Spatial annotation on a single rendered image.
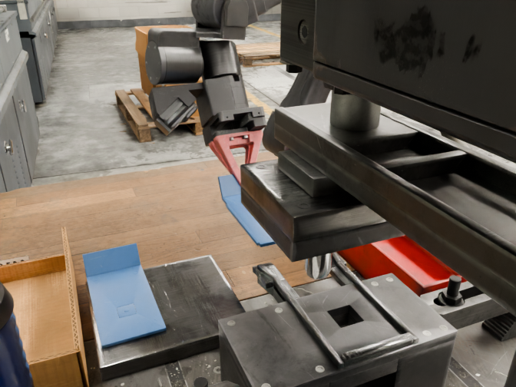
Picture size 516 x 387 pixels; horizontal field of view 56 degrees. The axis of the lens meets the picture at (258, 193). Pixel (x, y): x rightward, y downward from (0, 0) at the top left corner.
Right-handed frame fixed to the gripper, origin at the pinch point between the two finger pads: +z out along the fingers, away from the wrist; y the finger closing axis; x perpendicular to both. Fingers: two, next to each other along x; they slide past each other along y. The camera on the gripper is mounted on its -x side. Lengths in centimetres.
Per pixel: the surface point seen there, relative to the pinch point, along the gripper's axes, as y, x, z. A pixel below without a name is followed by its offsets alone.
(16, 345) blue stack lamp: 46, -25, 8
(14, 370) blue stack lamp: 46, -25, 9
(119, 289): 0.7, -19.4, 10.4
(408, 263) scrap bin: 5.5, 19.4, 16.2
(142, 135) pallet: -314, 33, -78
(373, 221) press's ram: 34.0, -2.7, 7.5
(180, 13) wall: -932, 255, -468
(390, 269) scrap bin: 12.0, 12.1, 15.1
